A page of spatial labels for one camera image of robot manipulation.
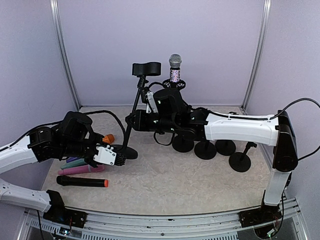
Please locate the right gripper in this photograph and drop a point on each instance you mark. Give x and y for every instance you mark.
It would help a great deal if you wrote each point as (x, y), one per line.
(138, 124)

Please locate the orange toy microphone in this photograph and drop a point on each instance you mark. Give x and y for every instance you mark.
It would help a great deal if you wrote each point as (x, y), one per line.
(109, 139)

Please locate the pink toy microphone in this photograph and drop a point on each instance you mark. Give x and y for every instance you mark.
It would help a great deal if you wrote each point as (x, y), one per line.
(81, 170)

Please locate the mint green toy microphone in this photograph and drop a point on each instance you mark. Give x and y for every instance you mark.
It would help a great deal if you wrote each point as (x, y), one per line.
(74, 163)

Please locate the purple toy microphone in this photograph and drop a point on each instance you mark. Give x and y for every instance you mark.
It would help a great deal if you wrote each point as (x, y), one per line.
(71, 159)

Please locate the black wireless microphone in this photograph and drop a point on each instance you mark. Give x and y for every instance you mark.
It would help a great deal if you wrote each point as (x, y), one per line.
(64, 180)

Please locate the short black microphone stand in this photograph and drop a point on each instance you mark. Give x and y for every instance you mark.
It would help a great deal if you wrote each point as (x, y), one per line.
(225, 147)

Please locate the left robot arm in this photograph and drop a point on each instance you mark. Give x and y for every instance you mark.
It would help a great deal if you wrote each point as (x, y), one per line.
(71, 137)

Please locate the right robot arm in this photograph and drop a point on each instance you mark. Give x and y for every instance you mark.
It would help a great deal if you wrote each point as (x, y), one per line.
(199, 130)

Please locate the black tripod microphone stand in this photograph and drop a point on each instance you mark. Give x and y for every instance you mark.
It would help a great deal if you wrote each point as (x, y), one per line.
(180, 84)

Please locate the silver glitter microphone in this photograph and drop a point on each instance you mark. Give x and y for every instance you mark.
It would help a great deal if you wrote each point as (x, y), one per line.
(175, 61)

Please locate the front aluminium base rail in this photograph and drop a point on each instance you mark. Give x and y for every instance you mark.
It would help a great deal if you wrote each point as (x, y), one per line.
(112, 226)

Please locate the right aluminium frame post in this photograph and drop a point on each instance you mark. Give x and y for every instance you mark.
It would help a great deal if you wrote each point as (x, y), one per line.
(258, 54)

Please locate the aluminium frame post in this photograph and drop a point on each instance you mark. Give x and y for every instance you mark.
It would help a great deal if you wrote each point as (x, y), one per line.
(258, 54)
(54, 6)

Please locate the left aluminium frame post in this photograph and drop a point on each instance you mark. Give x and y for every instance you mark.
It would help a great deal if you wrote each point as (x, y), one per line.
(54, 6)

